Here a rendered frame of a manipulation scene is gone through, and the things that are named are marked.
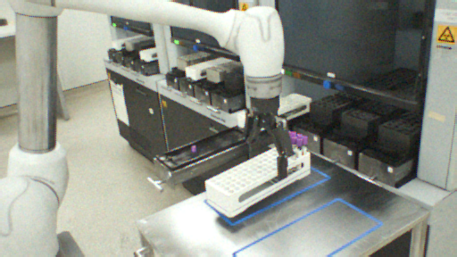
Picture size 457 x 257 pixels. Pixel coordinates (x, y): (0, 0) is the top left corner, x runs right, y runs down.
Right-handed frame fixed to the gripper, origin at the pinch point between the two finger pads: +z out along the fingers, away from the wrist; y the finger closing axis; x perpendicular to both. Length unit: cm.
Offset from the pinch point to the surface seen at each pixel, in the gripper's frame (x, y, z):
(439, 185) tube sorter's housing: 44, 26, 15
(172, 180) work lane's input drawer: -12.3, -32.4, 13.0
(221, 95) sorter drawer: 42, -74, 9
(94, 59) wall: 101, -383, 54
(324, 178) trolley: 15.2, 6.9, 8.3
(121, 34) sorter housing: 62, -214, 0
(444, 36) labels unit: 44, 22, -29
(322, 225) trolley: -1.7, 20.3, 8.4
